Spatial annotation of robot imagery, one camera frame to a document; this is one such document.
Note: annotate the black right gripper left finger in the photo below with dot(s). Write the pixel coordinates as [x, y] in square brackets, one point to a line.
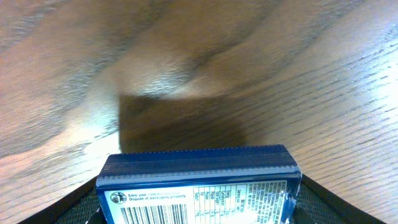
[53, 212]

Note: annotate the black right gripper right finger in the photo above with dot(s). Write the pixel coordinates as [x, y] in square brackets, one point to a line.
[317, 205]

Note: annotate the small blue box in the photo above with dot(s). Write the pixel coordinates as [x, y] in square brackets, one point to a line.
[250, 184]

